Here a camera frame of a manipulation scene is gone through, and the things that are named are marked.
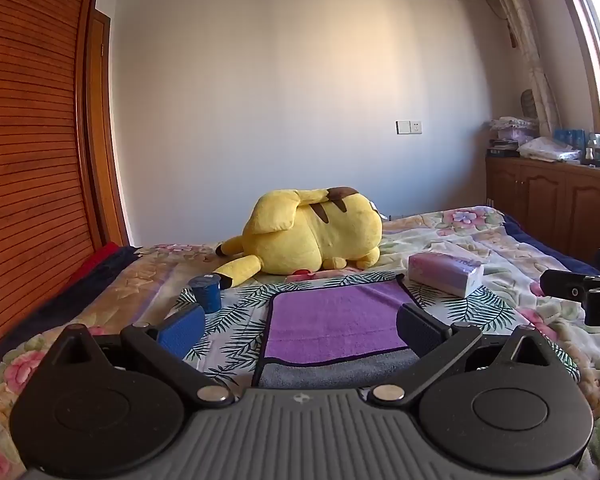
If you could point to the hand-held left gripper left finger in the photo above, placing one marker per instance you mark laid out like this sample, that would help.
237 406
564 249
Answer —
184 329

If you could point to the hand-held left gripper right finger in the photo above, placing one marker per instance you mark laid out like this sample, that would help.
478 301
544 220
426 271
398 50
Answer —
416 327

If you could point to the small blue cup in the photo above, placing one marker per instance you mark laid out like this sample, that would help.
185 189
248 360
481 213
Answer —
206 292

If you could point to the leaf print cloth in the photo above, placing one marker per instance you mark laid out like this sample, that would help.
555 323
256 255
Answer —
240 330

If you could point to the pink tissue pack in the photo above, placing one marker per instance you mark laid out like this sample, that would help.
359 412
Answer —
445 272

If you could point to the purple towel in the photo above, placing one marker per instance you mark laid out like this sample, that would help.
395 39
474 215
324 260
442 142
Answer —
337 322

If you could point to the wooden cabinet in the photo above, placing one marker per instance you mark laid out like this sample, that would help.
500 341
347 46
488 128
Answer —
550 195

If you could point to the grey towel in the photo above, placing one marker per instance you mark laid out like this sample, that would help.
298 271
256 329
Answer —
340 372

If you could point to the dark glass bottle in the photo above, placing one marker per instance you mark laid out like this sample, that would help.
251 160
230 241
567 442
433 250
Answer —
590 155

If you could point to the red cloth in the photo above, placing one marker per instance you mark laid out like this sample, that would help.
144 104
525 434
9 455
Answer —
96 261

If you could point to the white plastic bag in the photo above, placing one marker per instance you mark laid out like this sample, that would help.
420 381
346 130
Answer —
550 150

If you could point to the row of blue boxes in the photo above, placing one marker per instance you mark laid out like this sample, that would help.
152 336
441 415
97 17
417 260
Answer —
570 137

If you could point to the dark blue blanket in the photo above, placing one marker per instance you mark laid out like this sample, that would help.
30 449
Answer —
55 305

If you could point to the yellow plush toy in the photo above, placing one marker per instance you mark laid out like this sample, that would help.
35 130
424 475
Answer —
310 235

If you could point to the pile of folded clothes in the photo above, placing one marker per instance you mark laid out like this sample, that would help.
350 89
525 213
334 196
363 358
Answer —
512 135

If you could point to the beige curtain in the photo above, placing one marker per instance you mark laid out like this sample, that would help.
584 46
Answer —
527 45

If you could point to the slatted wooden wardrobe door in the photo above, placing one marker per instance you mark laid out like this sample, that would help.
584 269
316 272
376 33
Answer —
27 160

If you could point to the white wall socket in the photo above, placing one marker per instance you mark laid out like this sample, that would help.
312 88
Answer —
409 127

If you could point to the wooden door frame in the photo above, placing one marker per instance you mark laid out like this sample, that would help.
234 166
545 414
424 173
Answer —
104 130

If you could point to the wooden window frame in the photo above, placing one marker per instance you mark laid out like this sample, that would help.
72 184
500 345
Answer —
587 45

